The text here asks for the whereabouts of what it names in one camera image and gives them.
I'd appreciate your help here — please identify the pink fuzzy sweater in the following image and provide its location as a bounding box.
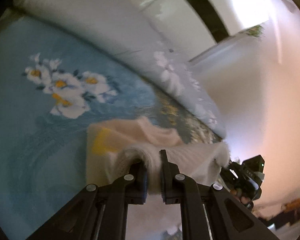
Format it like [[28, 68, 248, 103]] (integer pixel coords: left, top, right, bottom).
[[86, 115, 231, 233]]

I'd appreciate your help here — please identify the operator right hand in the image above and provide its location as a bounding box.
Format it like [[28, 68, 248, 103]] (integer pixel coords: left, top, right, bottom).
[[230, 189, 251, 205]]

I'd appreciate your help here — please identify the dark bag on floor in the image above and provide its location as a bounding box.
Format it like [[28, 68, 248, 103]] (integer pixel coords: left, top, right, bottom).
[[256, 198, 300, 230]]

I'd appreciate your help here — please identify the floral bed blanket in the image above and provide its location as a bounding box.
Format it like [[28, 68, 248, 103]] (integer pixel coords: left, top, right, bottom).
[[0, 9, 220, 239]]

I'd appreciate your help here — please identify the white wardrobe with black stripe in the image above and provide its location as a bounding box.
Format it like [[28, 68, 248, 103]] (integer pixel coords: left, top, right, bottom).
[[124, 0, 256, 63]]

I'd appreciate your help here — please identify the light blue daisy quilt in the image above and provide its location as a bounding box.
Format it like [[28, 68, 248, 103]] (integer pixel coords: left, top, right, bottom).
[[13, 0, 226, 138]]

